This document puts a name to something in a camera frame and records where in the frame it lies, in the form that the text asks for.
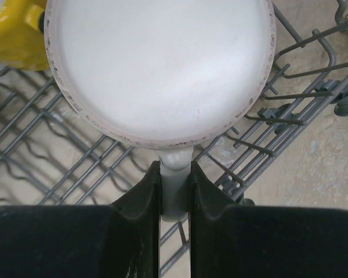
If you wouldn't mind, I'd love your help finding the white cat mug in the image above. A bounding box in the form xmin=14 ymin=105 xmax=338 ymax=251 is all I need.
xmin=44 ymin=1 xmax=276 ymax=222

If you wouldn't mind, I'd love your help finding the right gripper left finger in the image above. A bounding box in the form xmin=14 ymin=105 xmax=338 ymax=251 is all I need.
xmin=0 ymin=162 xmax=160 ymax=277

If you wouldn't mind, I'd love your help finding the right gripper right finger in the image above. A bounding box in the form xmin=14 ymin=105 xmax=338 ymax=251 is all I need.
xmin=190 ymin=162 xmax=348 ymax=277

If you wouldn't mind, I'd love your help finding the yellow mug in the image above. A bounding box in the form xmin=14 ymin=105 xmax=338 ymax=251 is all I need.
xmin=0 ymin=0 xmax=49 ymax=71

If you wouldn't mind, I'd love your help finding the grey wire dish rack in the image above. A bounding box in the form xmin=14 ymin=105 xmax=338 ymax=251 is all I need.
xmin=0 ymin=1 xmax=348 ymax=277

